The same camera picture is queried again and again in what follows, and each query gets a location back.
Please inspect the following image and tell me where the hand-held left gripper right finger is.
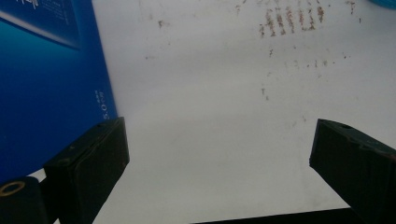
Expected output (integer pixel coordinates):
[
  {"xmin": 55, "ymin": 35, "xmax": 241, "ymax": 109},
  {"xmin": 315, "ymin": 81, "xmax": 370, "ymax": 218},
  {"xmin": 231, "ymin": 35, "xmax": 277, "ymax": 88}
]
[{"xmin": 308, "ymin": 118, "xmax": 396, "ymax": 224}]

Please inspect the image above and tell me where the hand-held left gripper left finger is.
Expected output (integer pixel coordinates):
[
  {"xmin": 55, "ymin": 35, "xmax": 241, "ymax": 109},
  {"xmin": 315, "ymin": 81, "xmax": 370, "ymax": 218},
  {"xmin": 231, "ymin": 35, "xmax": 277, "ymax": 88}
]
[{"xmin": 42, "ymin": 116, "xmax": 131, "ymax": 224}]

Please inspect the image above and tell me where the blue cardboard box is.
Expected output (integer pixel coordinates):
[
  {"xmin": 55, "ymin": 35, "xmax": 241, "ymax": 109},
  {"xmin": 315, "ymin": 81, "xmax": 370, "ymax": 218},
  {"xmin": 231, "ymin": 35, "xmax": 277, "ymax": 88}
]
[{"xmin": 0, "ymin": 0, "xmax": 119, "ymax": 185}]

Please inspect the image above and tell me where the white table mat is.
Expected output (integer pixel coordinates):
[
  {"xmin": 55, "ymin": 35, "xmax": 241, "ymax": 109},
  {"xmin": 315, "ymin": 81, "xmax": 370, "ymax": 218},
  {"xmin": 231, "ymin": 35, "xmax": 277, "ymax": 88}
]
[{"xmin": 31, "ymin": 0, "xmax": 396, "ymax": 224}]

